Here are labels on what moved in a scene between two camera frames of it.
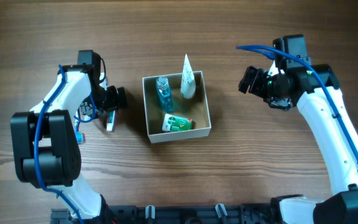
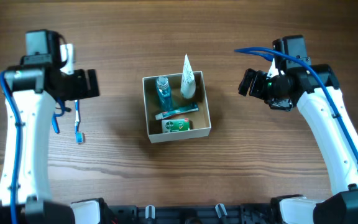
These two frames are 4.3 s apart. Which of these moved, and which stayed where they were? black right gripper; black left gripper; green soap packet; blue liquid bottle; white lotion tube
Moved: black left gripper; green soap packet
Stayed: blue liquid bottle; black right gripper; white lotion tube
